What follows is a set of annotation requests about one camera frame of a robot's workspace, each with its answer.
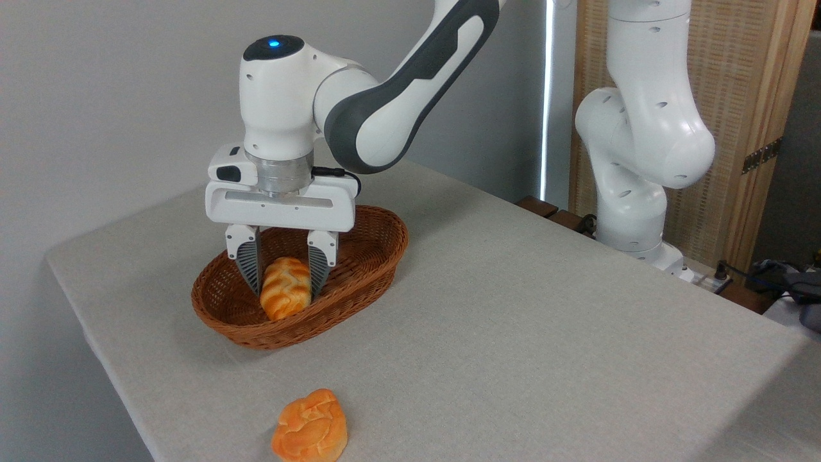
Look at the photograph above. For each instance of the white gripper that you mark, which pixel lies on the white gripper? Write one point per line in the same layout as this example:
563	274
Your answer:
282	208

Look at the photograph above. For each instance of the braided golden bread loaf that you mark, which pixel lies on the braided golden bread loaf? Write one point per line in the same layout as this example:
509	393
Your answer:
285	292

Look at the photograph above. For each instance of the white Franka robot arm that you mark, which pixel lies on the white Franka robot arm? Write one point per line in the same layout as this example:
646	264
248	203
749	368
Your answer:
282	96

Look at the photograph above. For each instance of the round orange bread roll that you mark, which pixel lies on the round orange bread roll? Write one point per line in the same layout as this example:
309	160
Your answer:
311	428

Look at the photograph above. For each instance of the brown wicker oval basket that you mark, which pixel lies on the brown wicker oval basket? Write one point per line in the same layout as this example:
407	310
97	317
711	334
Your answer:
362	269

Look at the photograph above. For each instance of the small white flange box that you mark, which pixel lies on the small white flange box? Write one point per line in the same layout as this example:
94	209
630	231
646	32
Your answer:
229	168

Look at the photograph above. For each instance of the grey fabric tablecloth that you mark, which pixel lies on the grey fabric tablecloth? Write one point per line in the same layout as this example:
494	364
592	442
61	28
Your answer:
513	333

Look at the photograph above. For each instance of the dark brown wooden block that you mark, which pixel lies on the dark brown wooden block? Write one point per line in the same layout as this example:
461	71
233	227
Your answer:
567	221
537	206

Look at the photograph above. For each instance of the dark metal screen hinge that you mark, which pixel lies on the dark metal screen hinge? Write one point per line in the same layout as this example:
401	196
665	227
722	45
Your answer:
762	156

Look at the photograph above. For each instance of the grey blue bag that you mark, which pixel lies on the grey blue bag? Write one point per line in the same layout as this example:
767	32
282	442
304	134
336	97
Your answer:
798	289

